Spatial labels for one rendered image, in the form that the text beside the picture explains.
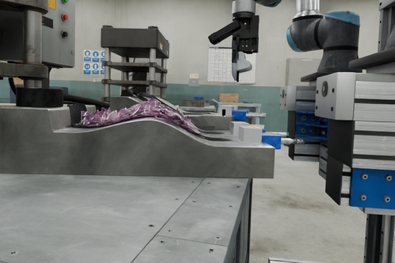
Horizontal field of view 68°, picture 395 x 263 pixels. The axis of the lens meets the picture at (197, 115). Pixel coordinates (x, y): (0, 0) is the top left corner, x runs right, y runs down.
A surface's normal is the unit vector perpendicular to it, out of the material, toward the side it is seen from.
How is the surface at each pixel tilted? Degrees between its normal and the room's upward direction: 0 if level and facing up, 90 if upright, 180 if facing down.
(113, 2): 90
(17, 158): 90
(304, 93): 90
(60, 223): 0
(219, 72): 90
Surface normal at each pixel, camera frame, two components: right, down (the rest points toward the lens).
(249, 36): -0.25, 0.04
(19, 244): 0.04, -1.00
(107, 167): 0.05, 0.06
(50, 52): 0.97, 0.04
